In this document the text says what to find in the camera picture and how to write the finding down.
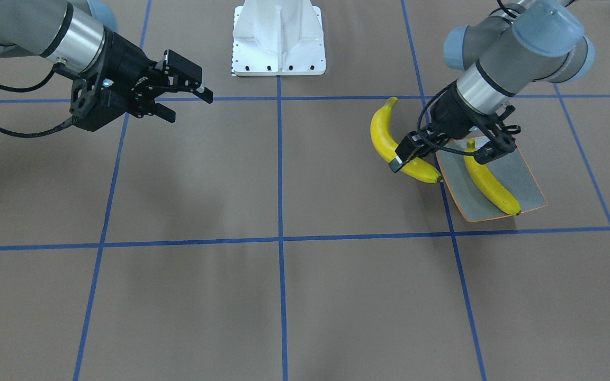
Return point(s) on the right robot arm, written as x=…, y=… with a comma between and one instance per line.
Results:
x=69, y=34

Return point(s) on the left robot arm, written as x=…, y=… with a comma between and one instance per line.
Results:
x=519, y=43

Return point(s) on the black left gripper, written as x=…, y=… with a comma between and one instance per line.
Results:
x=451, y=117

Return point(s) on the grey square plate orange rim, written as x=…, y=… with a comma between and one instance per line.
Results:
x=511, y=171

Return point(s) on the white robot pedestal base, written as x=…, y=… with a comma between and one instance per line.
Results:
x=278, y=38

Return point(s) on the yellow banana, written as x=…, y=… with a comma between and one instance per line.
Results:
x=491, y=188
x=385, y=146

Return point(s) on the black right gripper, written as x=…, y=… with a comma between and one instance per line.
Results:
x=126, y=64

